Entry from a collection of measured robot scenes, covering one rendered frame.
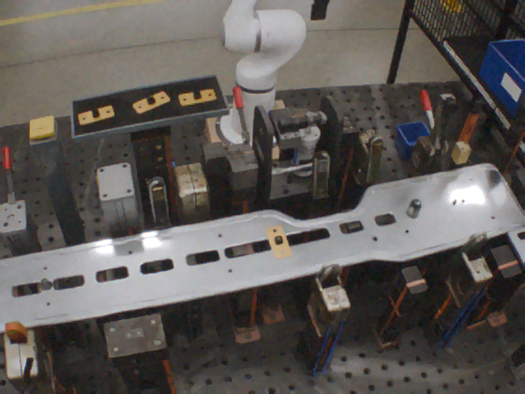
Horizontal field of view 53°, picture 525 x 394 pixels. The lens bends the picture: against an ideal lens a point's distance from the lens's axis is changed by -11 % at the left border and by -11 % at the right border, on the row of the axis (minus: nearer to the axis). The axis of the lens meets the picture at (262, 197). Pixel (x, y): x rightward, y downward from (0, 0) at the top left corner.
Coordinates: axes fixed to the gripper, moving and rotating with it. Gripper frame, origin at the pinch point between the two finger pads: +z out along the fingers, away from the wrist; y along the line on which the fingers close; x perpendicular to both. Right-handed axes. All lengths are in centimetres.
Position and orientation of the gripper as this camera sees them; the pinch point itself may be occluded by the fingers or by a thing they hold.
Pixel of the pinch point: (309, 4)
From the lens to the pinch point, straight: 118.8
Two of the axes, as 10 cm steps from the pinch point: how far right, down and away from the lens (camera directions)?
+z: -0.6, 6.3, 7.7
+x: 9.6, -1.8, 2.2
